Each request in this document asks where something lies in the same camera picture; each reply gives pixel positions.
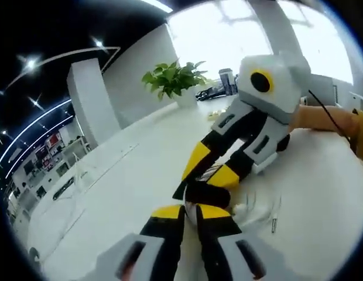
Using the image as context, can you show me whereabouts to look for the white charger with cable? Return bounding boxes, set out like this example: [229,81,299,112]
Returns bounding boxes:
[72,157,95,183]

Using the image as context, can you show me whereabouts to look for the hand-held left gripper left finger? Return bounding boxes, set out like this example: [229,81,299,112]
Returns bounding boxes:
[102,204,186,281]

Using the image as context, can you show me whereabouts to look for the bright window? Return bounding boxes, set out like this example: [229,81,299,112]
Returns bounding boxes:
[166,0,355,86]

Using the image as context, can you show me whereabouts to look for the black glossy object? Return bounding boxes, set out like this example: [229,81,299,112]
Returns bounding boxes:
[195,84,230,102]

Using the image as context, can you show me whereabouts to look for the potted green plant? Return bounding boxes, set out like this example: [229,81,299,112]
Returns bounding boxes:
[141,60,209,108]

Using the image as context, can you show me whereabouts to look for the blue white carton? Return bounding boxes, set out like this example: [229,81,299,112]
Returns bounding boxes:
[218,67,238,96]

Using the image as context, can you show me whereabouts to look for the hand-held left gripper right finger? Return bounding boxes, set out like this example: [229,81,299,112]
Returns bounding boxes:
[195,204,272,281]

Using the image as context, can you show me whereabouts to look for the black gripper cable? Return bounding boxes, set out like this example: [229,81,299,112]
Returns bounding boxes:
[308,89,358,153]

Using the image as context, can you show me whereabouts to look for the white wired earphones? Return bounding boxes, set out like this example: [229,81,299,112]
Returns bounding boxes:
[183,187,285,235]

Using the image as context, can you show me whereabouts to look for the white power strip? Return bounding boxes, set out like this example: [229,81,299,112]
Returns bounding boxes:
[207,108,228,122]

